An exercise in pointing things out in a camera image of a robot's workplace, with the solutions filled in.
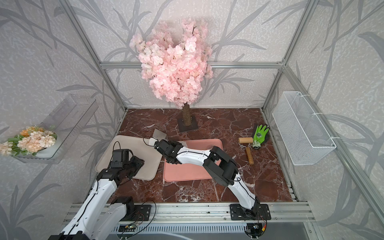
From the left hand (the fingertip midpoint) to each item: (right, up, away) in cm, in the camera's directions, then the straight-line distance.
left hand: (144, 161), depth 83 cm
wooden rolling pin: (+64, +10, +16) cm, 66 cm away
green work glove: (+73, +12, +19) cm, 77 cm away
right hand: (+16, +8, +10) cm, 21 cm away
